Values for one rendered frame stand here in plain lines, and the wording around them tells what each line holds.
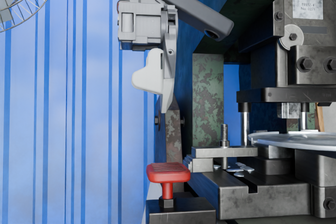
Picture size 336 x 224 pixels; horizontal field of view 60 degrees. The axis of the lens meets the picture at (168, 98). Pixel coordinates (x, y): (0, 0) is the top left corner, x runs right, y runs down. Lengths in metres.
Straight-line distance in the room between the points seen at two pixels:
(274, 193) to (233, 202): 0.08
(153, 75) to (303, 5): 0.42
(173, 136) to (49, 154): 1.07
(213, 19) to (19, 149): 1.59
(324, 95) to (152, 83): 0.44
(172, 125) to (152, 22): 0.55
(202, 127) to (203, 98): 0.08
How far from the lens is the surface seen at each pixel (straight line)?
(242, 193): 0.57
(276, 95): 0.67
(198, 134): 0.86
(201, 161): 0.66
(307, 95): 0.71
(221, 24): 0.44
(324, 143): 0.60
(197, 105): 0.85
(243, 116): 0.77
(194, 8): 0.44
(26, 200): 1.93
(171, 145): 0.90
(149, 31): 0.41
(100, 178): 1.83
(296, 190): 0.62
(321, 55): 0.68
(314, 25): 0.73
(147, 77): 0.41
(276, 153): 0.70
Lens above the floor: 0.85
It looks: 2 degrees up
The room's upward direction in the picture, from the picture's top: straight up
